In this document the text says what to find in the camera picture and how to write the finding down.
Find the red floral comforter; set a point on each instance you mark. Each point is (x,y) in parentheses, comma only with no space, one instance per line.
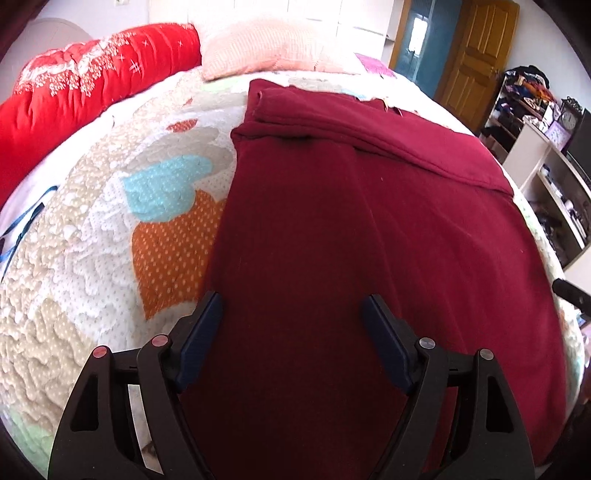
(69,87)

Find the white bedsheet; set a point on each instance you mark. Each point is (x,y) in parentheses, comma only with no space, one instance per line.
(37,180)

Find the blue door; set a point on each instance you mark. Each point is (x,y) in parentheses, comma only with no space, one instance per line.
(427,46)

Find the heart-patterned quilted bedspread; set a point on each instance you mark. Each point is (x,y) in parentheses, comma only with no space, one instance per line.
(92,240)

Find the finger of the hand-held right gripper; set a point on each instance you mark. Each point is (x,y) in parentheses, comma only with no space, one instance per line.
(575,295)

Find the white shelf cabinet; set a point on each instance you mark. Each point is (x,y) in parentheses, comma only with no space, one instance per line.
(526,157)

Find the purple cloth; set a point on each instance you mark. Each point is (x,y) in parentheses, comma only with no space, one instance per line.
(374,64)

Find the dark storage rack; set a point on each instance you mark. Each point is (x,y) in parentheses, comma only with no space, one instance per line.
(505,124)

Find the dark ornate clock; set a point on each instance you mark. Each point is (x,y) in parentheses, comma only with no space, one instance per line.
(570,121)

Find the purple clock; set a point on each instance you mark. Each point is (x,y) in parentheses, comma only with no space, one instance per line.
(555,134)

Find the pile of clothes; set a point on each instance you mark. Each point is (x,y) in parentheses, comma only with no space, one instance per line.
(528,83)

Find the wooden door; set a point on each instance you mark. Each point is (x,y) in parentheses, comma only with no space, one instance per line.
(480,55)

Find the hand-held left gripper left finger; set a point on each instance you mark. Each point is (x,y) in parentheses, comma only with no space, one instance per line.
(203,341)

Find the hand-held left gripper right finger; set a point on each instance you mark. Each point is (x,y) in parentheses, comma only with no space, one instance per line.
(388,346)

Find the dark red garment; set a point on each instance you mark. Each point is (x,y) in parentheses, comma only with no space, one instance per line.
(369,230)

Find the white headboard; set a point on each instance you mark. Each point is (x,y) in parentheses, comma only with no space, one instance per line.
(51,30)

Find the white wardrobe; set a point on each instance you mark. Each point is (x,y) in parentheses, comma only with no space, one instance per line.
(277,11)

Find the pink pillow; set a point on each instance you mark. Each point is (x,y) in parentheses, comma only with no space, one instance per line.
(268,46)

